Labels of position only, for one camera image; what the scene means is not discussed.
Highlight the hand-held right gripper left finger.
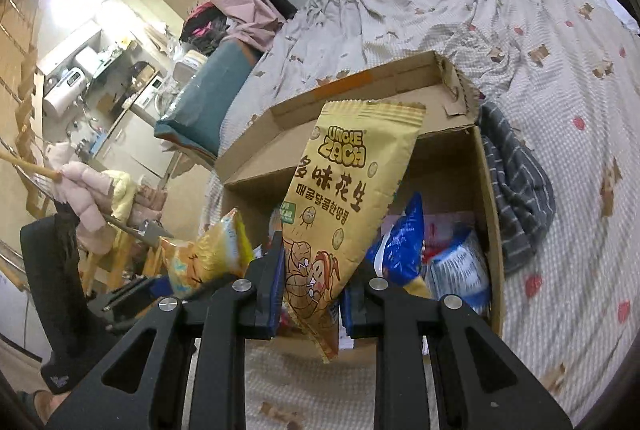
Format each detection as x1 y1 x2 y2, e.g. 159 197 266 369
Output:
47 235 286 430

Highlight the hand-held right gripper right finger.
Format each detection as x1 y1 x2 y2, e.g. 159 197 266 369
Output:
340 260 573 430

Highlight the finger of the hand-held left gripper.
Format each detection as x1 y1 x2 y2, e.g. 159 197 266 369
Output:
97 275 173 328

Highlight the yellow chips packet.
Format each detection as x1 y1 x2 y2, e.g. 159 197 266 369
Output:
160 207 255 301

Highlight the blue cartoon snack packet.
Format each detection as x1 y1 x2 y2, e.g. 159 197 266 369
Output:
367 192 432 298

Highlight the yellow peanut packet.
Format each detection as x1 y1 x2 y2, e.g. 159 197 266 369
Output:
280 100 427 365

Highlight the brown cardboard box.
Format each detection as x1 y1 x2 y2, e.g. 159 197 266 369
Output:
214 50 505 361

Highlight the person's left hand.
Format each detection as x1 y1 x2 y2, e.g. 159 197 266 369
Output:
17 389 68 426

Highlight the pink puffer jacket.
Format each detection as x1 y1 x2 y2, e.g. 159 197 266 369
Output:
45 142 141 255

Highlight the wooden rack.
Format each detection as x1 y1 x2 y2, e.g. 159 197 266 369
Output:
0 145 166 291

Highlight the white kitchen base cabinet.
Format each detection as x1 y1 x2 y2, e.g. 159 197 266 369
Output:
95 100 176 181

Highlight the grey striped cloth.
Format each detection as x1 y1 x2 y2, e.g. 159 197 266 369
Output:
480 102 556 275

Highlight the white water heater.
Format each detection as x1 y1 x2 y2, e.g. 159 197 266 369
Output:
42 67 91 118

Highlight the teal padded bed board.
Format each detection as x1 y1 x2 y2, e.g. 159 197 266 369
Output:
154 40 261 153

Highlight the white plastic container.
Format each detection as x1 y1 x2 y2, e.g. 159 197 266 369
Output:
172 50 208 80

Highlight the pile of clothes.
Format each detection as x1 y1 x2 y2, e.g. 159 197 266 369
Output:
180 2 233 45

